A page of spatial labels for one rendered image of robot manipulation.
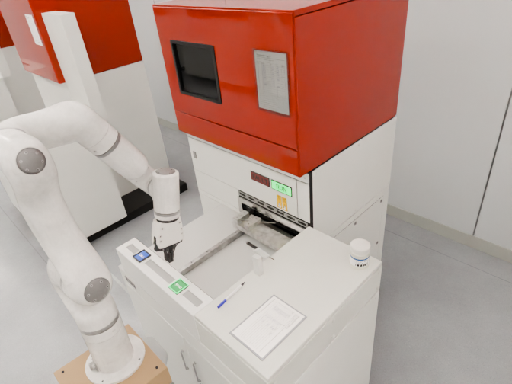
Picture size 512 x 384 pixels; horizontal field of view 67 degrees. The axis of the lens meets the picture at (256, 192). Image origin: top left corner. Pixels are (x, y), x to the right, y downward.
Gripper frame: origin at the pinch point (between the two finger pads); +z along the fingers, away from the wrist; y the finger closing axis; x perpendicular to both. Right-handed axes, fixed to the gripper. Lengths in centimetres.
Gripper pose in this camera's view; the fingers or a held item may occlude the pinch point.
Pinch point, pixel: (168, 255)
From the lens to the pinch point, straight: 139.8
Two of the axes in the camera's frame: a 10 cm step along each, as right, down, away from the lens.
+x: 7.1, 3.3, -6.3
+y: -7.1, 2.6, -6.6
